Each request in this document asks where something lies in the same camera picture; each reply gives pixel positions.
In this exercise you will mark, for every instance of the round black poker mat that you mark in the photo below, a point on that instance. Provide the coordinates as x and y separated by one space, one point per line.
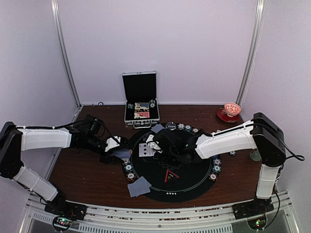
152 174

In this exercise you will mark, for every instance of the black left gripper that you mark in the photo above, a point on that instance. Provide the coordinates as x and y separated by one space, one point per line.
106 158

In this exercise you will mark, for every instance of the left aluminium frame post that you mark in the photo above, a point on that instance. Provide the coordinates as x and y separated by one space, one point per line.
63 51

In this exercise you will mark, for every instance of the blue chips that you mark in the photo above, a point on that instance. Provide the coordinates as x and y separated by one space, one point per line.
217 162
181 126

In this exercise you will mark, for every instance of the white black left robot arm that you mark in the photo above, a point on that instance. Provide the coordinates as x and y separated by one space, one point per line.
89 134

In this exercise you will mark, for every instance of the green chip stack in case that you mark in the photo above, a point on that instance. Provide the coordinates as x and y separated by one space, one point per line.
152 103

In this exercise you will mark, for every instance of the green chips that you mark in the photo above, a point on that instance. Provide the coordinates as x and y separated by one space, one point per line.
128 168
216 169
188 128

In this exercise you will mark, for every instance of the three of spades card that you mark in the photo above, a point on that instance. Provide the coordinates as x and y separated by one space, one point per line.
145 150

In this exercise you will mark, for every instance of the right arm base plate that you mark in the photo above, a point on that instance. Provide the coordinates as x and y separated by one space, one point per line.
252 208

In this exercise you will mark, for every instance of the blue patterned card deck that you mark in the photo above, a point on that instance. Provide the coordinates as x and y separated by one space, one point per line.
123 154

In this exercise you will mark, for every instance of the card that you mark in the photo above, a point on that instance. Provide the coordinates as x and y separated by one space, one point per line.
137 190
142 182
157 128

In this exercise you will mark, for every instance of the red triangle all-in marker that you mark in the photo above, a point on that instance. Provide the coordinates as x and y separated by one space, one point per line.
170 176

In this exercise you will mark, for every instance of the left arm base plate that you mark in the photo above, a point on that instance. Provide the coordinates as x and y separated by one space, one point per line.
72 210

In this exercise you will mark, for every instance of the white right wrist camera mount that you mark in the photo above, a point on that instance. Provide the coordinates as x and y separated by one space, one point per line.
151 143

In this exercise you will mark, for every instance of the blue card deck box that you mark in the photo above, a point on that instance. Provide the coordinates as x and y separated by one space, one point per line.
141 106

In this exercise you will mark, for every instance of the aluminium frame post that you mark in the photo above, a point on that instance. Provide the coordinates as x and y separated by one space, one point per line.
63 51
254 44

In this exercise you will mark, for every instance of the teal chip stack in case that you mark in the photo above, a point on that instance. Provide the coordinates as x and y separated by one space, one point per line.
130 106

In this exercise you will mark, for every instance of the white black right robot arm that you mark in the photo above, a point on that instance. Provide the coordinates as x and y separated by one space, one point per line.
259 134

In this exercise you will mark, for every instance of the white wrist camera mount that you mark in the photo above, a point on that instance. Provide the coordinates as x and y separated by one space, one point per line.
112 142
151 143

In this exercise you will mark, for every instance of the right aluminium frame post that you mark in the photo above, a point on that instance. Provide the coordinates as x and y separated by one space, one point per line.
254 44

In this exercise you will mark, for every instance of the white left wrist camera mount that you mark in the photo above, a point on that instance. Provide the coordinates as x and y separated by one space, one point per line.
112 142

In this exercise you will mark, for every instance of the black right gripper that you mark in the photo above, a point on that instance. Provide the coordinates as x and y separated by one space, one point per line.
160 158

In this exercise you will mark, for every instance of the red card deck box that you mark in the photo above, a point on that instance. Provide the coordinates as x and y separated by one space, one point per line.
140 115

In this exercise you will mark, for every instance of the red saucer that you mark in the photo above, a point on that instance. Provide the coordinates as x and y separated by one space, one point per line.
222 115

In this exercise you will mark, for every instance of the red patterned bowl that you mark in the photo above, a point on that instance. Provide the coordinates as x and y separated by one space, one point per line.
232 109

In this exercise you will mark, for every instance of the clear dealer button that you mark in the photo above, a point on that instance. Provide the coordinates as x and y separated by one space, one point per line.
171 126

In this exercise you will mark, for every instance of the aluminium poker case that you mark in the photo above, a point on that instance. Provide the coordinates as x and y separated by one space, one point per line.
140 87

